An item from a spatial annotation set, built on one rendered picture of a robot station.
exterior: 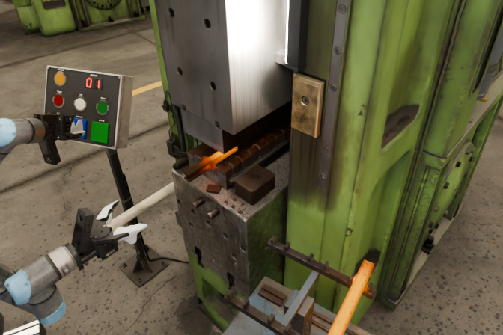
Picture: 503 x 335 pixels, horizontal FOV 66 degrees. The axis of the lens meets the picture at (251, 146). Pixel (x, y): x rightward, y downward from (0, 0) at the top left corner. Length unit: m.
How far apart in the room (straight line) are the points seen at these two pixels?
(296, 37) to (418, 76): 0.49
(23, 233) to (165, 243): 0.90
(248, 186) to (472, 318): 1.45
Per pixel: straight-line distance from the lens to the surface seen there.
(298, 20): 0.99
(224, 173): 1.30
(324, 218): 1.31
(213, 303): 1.97
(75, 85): 1.65
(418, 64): 1.34
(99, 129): 1.58
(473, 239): 2.69
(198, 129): 1.29
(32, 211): 2.97
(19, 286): 1.14
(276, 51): 1.19
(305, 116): 1.10
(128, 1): 6.13
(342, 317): 1.02
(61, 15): 6.06
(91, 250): 1.19
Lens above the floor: 1.82
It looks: 36 degrees down
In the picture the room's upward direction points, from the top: 2 degrees counter-clockwise
